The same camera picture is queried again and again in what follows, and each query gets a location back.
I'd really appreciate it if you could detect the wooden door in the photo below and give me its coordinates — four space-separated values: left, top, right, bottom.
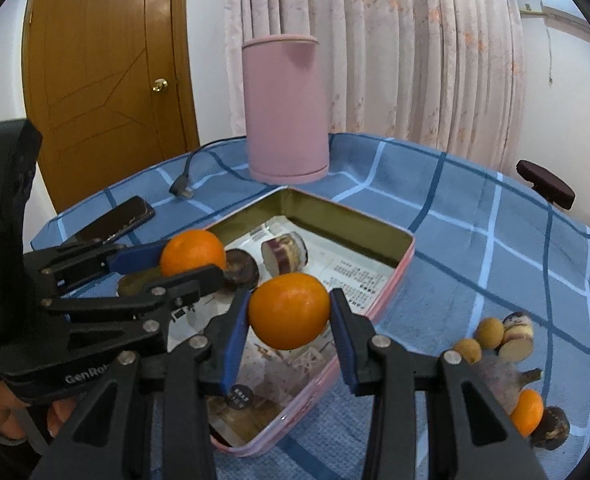
22 0 201 213

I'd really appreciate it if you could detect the longan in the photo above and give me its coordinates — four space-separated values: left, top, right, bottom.
454 338 482 365
475 317 505 350

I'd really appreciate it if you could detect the small orange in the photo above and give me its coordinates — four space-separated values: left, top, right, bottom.
510 389 545 437

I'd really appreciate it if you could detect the black smartphone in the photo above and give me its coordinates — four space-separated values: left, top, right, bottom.
70 196 156 246

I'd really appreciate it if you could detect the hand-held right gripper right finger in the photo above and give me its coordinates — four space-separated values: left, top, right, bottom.
329 287 548 480

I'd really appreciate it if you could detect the pink metal tin box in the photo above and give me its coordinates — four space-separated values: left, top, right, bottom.
117 186 417 457

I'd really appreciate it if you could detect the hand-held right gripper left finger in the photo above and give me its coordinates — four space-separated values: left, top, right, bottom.
30 290 253 480

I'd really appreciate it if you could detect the floral pink curtain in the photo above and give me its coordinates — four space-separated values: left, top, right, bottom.
222 0 526 176

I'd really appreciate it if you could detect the white air conditioner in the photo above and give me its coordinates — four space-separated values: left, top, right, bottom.
538 0 590 23

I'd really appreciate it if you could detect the large orange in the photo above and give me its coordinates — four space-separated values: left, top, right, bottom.
160 230 227 278
248 274 331 351

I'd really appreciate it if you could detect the dark brown stool seat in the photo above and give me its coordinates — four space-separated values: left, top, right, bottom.
516 160 575 211

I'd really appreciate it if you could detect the pink cylindrical canister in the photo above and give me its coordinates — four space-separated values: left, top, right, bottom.
241 34 331 184

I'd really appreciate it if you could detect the dark water chestnut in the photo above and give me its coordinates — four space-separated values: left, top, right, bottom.
530 406 571 448
223 249 261 290

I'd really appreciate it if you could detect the black charging cable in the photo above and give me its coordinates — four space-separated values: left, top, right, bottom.
169 135 248 200

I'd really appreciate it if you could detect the printed paper liner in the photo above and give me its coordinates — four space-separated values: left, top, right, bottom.
175 215 396 448

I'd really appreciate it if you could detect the blue plaid tablecloth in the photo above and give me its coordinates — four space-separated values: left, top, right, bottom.
30 132 590 480

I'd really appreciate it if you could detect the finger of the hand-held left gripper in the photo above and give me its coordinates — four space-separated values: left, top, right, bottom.
24 239 170 292
40 265 226 357

